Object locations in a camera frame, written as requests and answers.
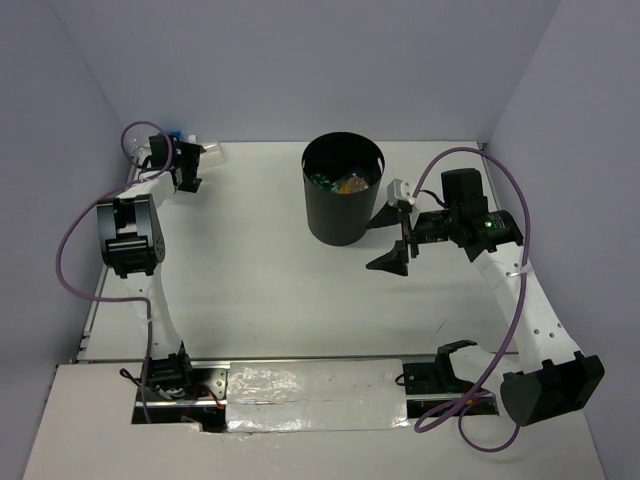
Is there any clear plastic cup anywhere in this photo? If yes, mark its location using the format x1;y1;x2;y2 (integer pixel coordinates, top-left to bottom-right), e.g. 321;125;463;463
200;142;225;166

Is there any orange juice bottle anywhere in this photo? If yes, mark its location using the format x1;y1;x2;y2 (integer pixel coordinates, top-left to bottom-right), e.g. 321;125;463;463
333;173;369;194

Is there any clear bottle blue label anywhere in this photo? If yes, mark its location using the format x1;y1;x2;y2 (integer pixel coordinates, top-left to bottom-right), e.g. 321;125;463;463
121;130;197;158

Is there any green plastic bottle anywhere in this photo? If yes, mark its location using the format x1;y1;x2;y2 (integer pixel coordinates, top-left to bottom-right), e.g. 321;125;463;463
309;173;334;191

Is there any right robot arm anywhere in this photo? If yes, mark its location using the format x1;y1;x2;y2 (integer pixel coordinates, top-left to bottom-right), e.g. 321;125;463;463
366;168;605;427

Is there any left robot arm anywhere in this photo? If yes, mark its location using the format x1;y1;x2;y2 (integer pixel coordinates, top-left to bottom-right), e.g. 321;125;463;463
96;134;205;399

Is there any black plastic bin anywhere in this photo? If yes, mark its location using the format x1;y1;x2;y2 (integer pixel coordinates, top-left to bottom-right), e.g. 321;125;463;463
301;132;385;246

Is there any silver tape sheet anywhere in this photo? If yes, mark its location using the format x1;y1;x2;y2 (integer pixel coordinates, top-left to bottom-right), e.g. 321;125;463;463
225;359;409;433

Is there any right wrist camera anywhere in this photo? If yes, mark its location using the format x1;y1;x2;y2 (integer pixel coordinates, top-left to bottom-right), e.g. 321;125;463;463
386;179;416;207

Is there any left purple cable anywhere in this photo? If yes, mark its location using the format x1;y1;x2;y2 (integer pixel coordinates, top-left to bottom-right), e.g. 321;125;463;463
54;120;176;424

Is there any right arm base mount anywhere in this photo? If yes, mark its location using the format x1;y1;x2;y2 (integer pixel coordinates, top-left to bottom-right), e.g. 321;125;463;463
394;359;473;419

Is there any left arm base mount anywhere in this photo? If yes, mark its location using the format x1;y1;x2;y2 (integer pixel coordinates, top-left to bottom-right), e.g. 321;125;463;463
119;362;229;433

